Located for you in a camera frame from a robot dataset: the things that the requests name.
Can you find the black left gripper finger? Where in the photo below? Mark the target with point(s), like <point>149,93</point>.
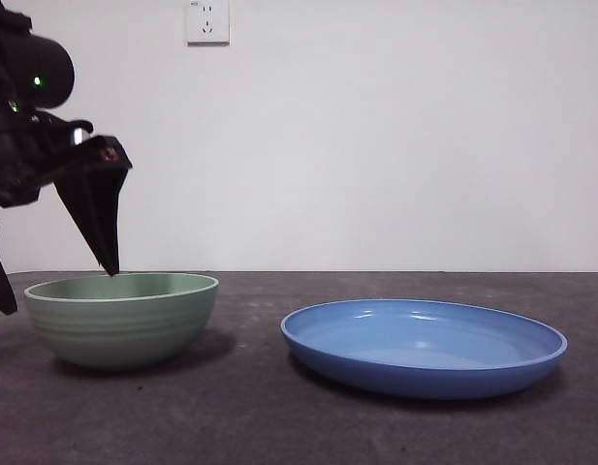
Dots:
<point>0,286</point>
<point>102,213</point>

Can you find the green ribbed bowl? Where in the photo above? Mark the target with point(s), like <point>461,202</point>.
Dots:
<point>119,334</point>

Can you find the blue round plate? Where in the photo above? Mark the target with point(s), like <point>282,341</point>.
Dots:
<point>424,373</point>

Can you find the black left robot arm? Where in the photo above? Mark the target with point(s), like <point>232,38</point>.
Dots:
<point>41,72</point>

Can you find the white wall socket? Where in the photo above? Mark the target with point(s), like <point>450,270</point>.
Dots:
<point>208,24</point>

